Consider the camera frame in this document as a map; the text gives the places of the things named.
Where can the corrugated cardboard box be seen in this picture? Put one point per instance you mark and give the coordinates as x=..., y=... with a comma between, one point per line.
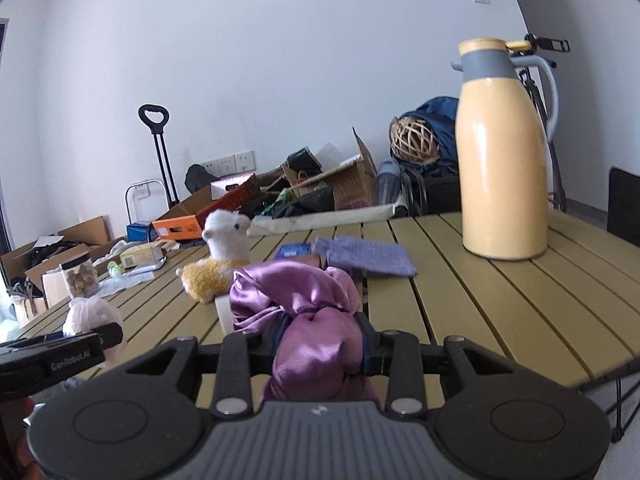
x=52, y=290

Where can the orange box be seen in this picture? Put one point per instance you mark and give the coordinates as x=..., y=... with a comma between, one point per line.
x=177, y=227

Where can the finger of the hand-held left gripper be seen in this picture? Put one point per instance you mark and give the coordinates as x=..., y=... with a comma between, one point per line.
x=110, y=335

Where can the black luggage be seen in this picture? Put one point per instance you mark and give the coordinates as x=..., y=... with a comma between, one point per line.
x=440, y=195

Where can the alpaca plush toy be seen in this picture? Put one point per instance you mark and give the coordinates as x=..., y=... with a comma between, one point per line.
x=225, y=240

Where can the black cloth pile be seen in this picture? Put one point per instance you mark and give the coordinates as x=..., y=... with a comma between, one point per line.
x=310, y=202

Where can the small green toy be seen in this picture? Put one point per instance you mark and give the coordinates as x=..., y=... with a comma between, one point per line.
x=115, y=269

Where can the black tripod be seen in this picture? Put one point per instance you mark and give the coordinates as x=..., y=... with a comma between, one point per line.
x=558, y=185

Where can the red cardboard box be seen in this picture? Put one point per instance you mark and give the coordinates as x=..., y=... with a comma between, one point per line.
x=235, y=199

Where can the white cardboard box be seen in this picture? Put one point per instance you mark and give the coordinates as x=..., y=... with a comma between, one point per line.
x=30, y=310

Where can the black folding chair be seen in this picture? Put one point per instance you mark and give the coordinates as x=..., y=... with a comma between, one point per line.
x=625, y=205

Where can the rattan ball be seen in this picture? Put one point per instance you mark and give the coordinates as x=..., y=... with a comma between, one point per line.
x=415, y=140

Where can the open cardboard box with flaps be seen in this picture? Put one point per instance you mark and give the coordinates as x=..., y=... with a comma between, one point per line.
x=90, y=232

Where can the lavender knitted cloth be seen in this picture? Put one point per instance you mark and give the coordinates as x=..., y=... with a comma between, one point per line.
x=370, y=256

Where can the person's left hand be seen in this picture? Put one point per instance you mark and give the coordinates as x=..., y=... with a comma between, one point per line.
x=17, y=440

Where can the purple satin cloth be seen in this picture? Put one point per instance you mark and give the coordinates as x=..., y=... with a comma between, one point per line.
x=310, y=340

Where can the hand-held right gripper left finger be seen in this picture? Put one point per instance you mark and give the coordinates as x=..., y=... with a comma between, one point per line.
x=262, y=357

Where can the yellow green box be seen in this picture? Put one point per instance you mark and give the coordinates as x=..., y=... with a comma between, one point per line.
x=140, y=256

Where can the blue glitter box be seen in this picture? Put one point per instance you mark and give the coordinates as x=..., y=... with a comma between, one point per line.
x=295, y=251

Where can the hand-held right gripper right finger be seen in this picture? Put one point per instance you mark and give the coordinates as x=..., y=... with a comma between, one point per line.
x=372, y=355

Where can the white metal frame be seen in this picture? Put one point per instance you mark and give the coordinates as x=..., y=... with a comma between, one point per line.
x=145, y=182

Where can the blue plastic box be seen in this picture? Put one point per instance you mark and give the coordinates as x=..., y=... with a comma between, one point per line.
x=140, y=232

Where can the clear plastic jar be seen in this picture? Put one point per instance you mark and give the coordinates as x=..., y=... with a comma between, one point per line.
x=80, y=277

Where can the black cap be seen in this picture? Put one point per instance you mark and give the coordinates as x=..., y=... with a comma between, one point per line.
x=200, y=177

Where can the black phone clamp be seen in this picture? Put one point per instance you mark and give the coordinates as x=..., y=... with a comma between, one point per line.
x=550, y=44

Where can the white pink box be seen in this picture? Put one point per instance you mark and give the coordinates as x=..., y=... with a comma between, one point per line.
x=225, y=189

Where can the open brown cardboard box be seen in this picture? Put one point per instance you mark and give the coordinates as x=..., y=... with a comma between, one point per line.
x=355, y=185

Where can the clear plastic sheet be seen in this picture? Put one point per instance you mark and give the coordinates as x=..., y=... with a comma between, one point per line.
x=130, y=280

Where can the white plastic bag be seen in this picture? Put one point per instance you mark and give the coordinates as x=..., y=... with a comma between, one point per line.
x=87, y=315

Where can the blue backpack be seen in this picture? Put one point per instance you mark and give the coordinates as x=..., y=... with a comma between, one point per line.
x=440, y=110

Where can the yellow thermos jug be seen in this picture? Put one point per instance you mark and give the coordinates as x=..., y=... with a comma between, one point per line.
x=500, y=170

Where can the khaki folding table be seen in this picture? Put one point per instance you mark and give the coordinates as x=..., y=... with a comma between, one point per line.
x=450, y=300

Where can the grey blue bottle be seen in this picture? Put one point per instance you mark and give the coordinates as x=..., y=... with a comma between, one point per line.
x=389, y=182

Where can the black handbag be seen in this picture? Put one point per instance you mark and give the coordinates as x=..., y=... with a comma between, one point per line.
x=305, y=160

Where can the wall socket panel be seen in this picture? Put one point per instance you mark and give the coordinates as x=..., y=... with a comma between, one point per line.
x=240, y=161

